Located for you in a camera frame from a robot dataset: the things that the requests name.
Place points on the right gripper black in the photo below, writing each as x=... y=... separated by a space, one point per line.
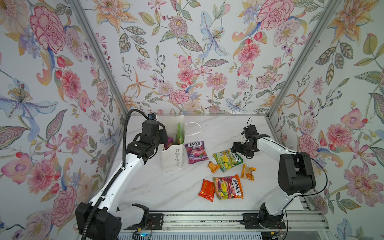
x=240 y=147

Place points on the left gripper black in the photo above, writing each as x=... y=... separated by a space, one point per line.
x=163 y=137

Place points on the purple grape snack pack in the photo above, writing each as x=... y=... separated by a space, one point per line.
x=169 y=143

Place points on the white paper gift bag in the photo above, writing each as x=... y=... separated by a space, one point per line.
x=172 y=158

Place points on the green Lays chips bag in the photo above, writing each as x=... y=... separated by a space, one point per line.
x=180 y=135

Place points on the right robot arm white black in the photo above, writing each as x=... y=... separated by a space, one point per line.
x=295 y=174

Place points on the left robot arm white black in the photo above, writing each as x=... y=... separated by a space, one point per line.
x=109 y=197

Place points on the green yellow Fox's candy bag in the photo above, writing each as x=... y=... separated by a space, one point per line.
x=227 y=160

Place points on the multicolour Fox's candy bag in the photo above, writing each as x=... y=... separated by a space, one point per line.
x=228 y=187

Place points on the purple Fox's candy bag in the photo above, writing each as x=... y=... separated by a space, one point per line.
x=196 y=152

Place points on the orange small snack packet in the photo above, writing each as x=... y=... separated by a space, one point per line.
x=247 y=172

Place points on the small orange wrapped candy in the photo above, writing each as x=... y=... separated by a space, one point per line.
x=213 y=167

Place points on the red snack packet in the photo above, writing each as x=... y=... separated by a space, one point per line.
x=207 y=190

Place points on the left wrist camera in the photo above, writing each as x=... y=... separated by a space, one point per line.
x=152 y=116

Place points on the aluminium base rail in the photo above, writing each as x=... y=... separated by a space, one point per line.
x=210 y=221

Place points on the left aluminium corner post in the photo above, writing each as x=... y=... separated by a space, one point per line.
x=94 y=44

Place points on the aluminium corner post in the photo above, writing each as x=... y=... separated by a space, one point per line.
x=320 y=26
x=94 y=44

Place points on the right aluminium corner post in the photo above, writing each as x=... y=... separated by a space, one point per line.
x=320 y=26

